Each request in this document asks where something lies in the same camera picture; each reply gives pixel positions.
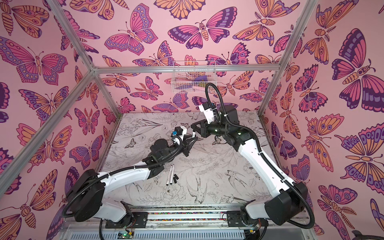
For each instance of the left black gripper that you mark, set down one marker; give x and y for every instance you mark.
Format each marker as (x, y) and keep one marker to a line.
(182, 148)

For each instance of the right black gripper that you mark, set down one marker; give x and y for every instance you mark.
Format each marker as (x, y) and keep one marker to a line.
(201, 128)

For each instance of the white pen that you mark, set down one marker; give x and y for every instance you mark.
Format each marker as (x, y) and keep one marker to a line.
(169, 175)
(172, 175)

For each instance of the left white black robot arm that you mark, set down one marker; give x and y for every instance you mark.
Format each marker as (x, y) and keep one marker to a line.
(86, 198)

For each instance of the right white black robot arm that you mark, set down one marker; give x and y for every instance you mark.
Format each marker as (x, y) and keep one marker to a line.
(289, 198)

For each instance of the green circuit board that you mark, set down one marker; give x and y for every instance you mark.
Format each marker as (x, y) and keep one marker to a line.
(125, 235)

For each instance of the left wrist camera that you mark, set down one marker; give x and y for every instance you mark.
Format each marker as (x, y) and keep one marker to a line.
(180, 131)

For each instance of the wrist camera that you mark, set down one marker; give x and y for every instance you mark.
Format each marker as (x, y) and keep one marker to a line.
(180, 131)
(211, 112)

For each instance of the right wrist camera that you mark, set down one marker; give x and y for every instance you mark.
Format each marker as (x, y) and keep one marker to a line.
(211, 112)

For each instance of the white wire basket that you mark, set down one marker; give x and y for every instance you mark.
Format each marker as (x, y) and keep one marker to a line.
(193, 76)

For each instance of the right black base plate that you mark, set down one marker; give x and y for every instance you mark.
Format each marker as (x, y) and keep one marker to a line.
(241, 219)

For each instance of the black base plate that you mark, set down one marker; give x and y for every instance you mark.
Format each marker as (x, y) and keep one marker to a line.
(130, 220)
(241, 219)

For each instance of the white slotted cable duct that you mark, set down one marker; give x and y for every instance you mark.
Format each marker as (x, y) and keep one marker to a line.
(181, 235)

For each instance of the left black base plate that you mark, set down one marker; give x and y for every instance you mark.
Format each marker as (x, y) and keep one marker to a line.
(130, 220)

